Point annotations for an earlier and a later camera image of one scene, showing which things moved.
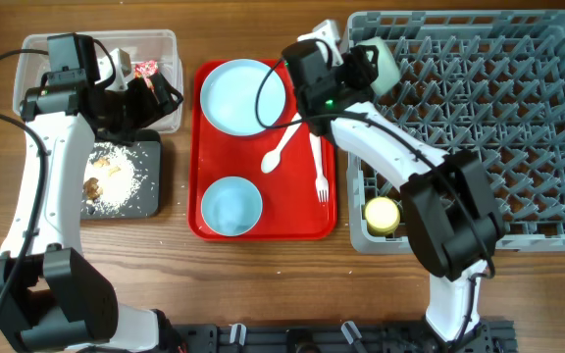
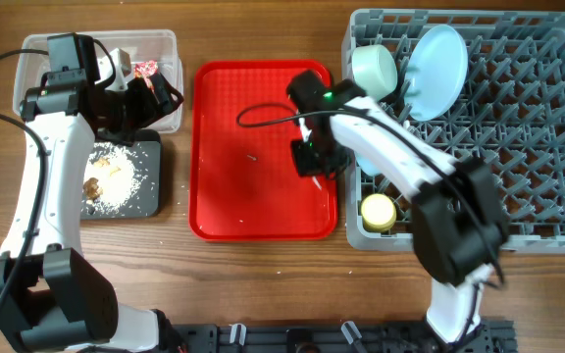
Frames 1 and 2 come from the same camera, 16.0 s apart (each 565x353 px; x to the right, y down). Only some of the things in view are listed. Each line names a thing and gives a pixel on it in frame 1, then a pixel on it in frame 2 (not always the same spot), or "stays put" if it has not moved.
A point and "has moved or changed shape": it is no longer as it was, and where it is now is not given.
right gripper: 364,71 to 306,165
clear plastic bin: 159,46 stays put
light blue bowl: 231,206 has moved or changed shape
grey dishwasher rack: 515,91 stays put
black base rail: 488,336 stays put
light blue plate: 229,92 to 436,73
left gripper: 149,109 stays put
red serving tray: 289,208 stays put
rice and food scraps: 112,179 stays put
